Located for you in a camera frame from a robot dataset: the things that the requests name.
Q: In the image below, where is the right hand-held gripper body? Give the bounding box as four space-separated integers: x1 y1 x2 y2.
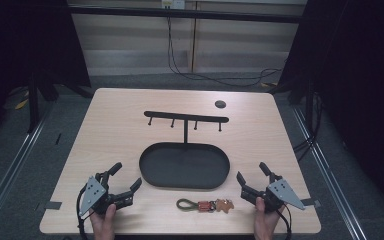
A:
240 173 306 213

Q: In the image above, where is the silver floor rail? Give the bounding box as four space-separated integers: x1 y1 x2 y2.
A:
291 105 370 240
0 103 52 234

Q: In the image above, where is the yellow floor tape piece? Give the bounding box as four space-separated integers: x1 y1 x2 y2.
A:
14 97 30 111

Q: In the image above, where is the black hanging wall cable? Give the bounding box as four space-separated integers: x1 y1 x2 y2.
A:
166 15 285 88

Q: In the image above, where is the person's right hand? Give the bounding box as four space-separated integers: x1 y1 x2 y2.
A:
253 196 286 240

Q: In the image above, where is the black metal stand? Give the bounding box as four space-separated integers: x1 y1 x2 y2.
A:
293 83 324 163
27 73 41 134

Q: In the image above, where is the white wall power socket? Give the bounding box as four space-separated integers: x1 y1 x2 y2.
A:
161 0 186 10

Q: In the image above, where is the black key rack with tray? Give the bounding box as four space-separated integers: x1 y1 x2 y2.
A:
138 110 231 191

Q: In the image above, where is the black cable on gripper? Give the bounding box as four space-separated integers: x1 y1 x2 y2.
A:
75 185 96 240
275 203 293 240

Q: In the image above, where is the green loop keychain with charm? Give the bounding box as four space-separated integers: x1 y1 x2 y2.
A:
175 198 235 215

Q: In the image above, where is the black horizontal metal bar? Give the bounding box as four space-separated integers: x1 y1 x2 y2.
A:
67 4 303 24

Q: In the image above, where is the grey tape strip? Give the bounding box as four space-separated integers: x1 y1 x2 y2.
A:
43 200 63 211
300 197 322 208

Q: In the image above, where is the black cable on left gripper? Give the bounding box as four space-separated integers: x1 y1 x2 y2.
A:
75 185 96 240

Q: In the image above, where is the person's left hand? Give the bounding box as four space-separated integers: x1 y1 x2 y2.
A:
89 203 118 240

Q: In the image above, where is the black curtain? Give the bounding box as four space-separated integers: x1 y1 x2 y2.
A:
0 0 92 148
269 0 384 221

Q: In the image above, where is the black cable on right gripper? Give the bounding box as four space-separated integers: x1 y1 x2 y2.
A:
275 203 293 240

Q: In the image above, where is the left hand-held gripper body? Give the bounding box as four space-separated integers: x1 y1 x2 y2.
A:
78 171 135 217

